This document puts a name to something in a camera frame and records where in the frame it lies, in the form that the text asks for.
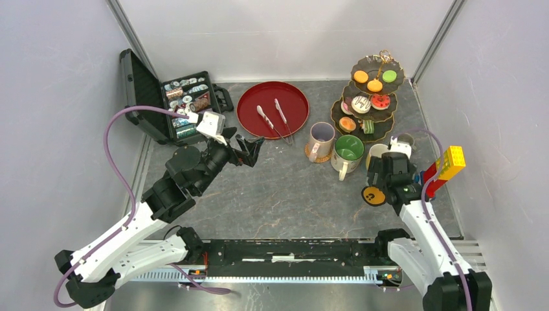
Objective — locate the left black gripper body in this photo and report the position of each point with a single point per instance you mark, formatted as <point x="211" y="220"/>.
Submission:
<point x="237" y="156"/>

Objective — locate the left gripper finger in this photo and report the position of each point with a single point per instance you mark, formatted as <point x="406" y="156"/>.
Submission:
<point x="250" y="154"/>
<point x="251" y="138"/>

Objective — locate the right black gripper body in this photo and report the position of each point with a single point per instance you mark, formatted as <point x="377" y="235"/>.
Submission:
<point x="375" y="166"/>

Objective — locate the yellow cream mug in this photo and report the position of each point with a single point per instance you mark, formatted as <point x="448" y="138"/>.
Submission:
<point x="375" y="150"/>

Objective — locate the black yellow round coaster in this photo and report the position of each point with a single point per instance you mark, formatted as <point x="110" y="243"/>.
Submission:
<point x="373" y="196"/>

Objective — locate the small grey-green cup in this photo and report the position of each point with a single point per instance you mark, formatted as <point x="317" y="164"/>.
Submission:
<point x="406" y="138"/>

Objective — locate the green mug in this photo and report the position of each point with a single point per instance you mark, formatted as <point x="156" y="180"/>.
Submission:
<point x="347" y="153"/>

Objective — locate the layered green cake slice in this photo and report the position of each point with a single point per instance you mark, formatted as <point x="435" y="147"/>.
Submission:
<point x="368" y="127"/>

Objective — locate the woven coaster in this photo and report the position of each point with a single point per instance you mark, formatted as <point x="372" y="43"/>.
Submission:
<point x="318" y="159"/>

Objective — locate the orange fruit tart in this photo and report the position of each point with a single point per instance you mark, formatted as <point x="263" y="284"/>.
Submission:
<point x="347" y="124"/>

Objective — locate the pink beige mug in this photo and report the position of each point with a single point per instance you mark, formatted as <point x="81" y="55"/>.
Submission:
<point x="321" y="138"/>

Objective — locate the white sprinkled donut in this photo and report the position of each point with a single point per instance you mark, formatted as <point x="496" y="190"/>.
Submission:
<point x="361" y="104"/>

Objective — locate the orange macaron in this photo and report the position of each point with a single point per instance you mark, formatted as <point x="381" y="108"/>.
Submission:
<point x="374" y="86"/>
<point x="360" y="77"/>

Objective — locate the green macaron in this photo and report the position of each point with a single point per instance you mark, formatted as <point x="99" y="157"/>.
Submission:
<point x="389" y="76"/>

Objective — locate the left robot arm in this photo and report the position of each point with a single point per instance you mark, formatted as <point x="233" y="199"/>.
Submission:
<point x="92" y="274"/>

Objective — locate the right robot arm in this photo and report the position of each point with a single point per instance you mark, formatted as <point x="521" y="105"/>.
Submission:
<point x="423" y="250"/>

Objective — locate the red round tray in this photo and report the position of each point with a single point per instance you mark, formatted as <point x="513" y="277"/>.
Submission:
<point x="273" y="110"/>

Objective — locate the red yellow block toy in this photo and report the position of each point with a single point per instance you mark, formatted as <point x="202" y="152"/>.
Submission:
<point x="453" y="163"/>

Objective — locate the black open case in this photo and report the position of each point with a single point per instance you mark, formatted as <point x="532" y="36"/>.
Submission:
<point x="191" y="93"/>

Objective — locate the three-tier gold dessert stand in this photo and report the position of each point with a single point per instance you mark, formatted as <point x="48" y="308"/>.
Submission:
<point x="374" y="65"/>

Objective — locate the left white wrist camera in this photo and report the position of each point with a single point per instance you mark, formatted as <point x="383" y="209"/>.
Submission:
<point x="212" y="125"/>

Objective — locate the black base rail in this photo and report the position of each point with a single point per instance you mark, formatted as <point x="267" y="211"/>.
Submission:
<point x="316" y="260"/>

